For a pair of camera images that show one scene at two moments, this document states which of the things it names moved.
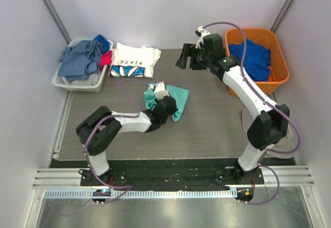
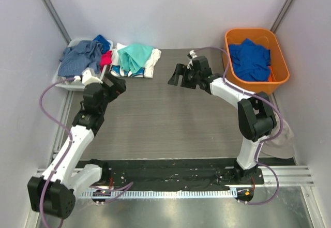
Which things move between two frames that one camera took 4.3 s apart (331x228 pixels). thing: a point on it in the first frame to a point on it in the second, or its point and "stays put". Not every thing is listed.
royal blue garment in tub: x=257 y=60 stays put
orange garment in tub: x=271 y=76 stays put
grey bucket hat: x=288 y=142 stays put
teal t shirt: x=180 y=96 to x=134 y=57
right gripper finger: x=186 y=52 to x=179 y=70
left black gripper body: x=168 y=104 to x=114 y=84
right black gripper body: x=195 y=58 to x=184 y=73
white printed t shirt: x=133 y=61 stays put
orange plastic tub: x=266 y=38 stays put
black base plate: x=176 y=174 stays put
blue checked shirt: x=81 y=60 stays put
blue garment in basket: x=105 y=43 stays put
